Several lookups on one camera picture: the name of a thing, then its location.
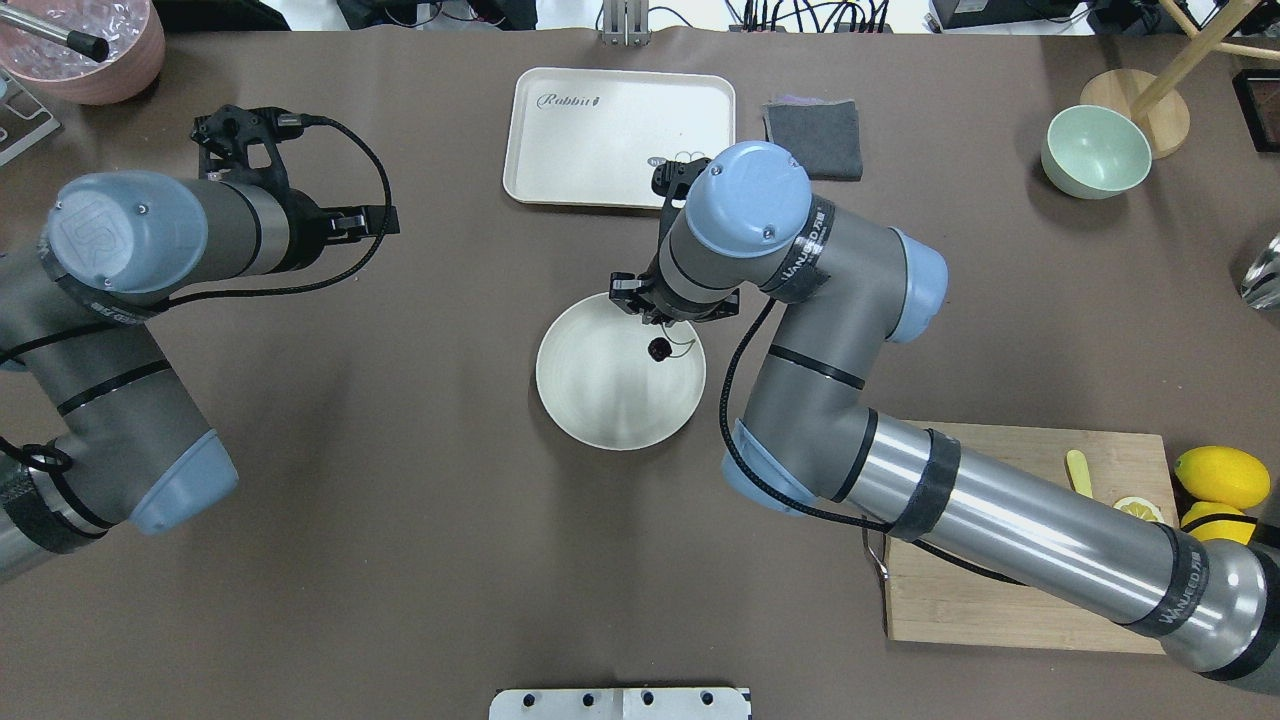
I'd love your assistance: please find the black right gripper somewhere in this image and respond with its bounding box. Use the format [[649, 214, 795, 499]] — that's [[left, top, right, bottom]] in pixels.
[[609, 158, 740, 325]]

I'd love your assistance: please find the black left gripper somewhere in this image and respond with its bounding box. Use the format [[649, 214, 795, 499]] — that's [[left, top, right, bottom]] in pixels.
[[189, 105, 401, 273]]

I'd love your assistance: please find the beige round plate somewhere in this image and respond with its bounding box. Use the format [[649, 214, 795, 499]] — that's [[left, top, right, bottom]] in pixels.
[[535, 293, 707, 451]]

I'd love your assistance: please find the dark red cherry pair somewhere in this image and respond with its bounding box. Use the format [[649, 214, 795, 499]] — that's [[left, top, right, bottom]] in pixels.
[[646, 334, 698, 363]]

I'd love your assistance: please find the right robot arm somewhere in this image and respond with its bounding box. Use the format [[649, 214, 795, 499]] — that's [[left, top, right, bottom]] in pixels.
[[609, 141, 1279, 694]]

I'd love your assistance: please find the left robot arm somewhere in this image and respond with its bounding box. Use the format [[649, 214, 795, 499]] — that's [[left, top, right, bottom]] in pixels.
[[1, 105, 399, 580]]

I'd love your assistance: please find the cream rabbit tray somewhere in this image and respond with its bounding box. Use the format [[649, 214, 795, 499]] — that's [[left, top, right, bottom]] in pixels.
[[502, 67, 737, 210]]

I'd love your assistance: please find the black framed tray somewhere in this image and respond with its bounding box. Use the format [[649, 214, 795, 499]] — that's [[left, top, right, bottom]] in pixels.
[[1231, 69, 1279, 152]]

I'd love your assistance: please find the grey folded cloth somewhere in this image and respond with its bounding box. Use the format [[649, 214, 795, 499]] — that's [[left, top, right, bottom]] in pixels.
[[762, 96, 864, 182]]

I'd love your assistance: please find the pink bowl with ice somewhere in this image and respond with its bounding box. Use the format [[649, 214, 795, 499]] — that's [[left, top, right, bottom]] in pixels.
[[1, 1, 166, 105]]

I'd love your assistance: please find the metal muddler in bowl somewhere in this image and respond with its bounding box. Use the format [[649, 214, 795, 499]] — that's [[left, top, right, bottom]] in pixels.
[[1, 3, 110, 63]]

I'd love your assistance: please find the white cup rack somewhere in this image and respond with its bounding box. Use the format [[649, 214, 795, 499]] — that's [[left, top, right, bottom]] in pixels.
[[1, 69, 61, 167]]

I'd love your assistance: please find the bamboo cutting board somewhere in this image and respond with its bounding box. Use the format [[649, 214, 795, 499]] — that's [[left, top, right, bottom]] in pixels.
[[881, 421, 1176, 655]]

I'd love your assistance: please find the yellow plastic knife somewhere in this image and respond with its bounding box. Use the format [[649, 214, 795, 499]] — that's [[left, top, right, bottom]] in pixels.
[[1064, 448, 1094, 498]]

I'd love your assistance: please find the mint green bowl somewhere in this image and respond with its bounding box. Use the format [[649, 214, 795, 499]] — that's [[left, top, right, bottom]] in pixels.
[[1039, 105, 1153, 200]]

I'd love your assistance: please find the lemon slice lower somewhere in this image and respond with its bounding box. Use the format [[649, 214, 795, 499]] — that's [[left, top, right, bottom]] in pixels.
[[1112, 495, 1166, 523]]

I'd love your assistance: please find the wooden cup stand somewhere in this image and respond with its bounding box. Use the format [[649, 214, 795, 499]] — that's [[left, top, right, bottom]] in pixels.
[[1079, 1, 1279, 159]]

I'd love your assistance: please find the yellow lemon lower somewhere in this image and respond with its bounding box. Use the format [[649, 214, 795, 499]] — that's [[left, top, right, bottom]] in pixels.
[[1172, 446, 1272, 509]]

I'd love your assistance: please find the yellow lemon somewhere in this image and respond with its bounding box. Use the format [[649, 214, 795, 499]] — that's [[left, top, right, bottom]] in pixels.
[[1181, 501, 1257, 544], [1172, 446, 1272, 509]]

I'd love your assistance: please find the steel scoop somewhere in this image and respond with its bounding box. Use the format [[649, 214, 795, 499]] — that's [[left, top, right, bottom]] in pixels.
[[1236, 234, 1280, 311]]

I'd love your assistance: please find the yellow lemon upper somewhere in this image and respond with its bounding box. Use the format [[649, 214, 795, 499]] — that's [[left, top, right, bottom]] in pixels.
[[1181, 501, 1257, 544]]

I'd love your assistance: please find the aluminium frame post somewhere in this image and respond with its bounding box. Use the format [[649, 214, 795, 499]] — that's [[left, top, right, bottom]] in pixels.
[[599, 0, 652, 47]]

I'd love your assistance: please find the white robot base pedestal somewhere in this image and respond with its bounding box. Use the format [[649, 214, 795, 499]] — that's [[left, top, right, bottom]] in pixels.
[[488, 687, 754, 719]]

